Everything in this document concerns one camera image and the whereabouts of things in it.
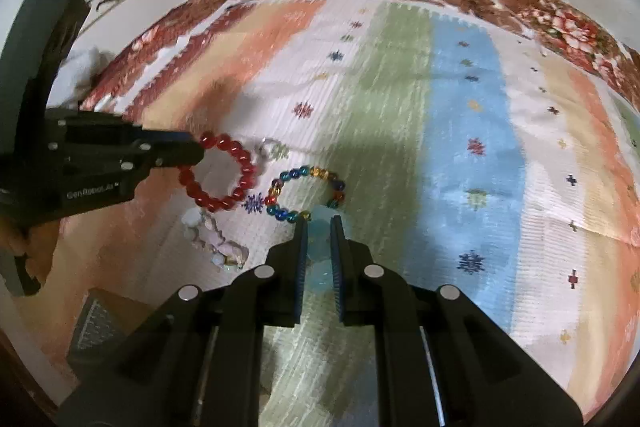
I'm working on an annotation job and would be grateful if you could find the dark box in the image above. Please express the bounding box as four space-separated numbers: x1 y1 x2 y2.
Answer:
67 289 168 375

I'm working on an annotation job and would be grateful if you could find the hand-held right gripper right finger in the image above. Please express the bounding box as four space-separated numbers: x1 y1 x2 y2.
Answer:
330 214 586 427

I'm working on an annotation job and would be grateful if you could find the person's left hand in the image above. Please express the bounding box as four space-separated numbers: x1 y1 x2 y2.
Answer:
0 214 63 288

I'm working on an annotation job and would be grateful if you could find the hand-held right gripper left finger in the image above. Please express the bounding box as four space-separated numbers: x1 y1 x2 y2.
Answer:
55 219 311 427

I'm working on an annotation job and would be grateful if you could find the striped pastel woven mat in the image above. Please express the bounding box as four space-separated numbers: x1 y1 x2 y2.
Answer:
60 0 640 424

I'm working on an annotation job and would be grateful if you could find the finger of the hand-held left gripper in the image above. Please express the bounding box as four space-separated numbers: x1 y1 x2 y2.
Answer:
142 131 201 144
135 139 207 170

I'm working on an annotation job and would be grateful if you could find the light blue bead bracelet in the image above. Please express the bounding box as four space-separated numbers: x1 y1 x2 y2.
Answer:
304 204 347 299

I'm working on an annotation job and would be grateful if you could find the multicoloured bead bracelet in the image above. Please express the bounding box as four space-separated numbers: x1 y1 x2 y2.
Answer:
265 165 348 224

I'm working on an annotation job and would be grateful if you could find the white pink shell bracelet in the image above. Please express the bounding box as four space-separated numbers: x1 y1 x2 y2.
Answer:
182 208 250 272

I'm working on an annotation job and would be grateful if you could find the white cloth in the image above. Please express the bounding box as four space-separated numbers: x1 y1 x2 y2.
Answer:
60 47 118 105

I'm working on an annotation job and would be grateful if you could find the red bead bracelet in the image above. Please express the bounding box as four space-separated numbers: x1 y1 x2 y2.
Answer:
178 132 257 212

